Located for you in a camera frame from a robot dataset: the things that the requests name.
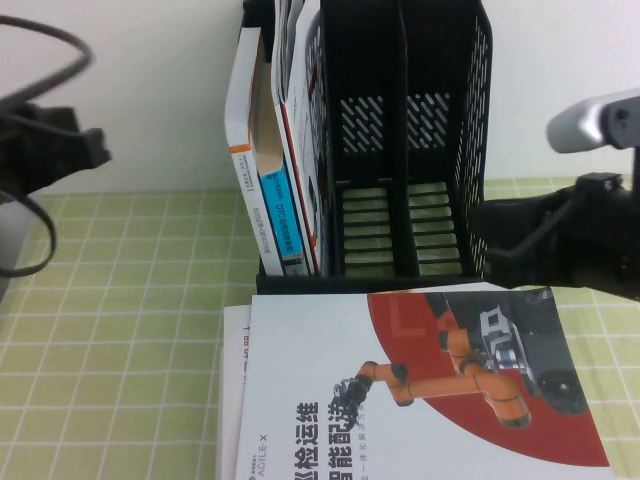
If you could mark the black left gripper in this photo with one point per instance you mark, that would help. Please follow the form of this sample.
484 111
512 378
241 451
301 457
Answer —
35 150

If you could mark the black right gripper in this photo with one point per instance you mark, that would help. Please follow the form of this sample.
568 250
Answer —
585 245

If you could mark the white red logistics brochure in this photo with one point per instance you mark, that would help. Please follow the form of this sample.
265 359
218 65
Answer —
300 130

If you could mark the white book orange band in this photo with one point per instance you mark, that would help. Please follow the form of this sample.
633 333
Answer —
242 100

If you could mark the black plastic book holder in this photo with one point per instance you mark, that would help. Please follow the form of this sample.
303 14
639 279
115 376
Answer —
350 284

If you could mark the blue spine book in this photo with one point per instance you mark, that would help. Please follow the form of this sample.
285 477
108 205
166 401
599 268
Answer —
281 215

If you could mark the green checked tablecloth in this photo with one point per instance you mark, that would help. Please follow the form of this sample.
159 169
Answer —
125 325

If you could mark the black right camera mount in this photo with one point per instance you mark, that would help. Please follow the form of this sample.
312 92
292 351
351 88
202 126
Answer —
600 181

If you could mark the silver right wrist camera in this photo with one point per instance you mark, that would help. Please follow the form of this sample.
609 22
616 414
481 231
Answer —
575 125

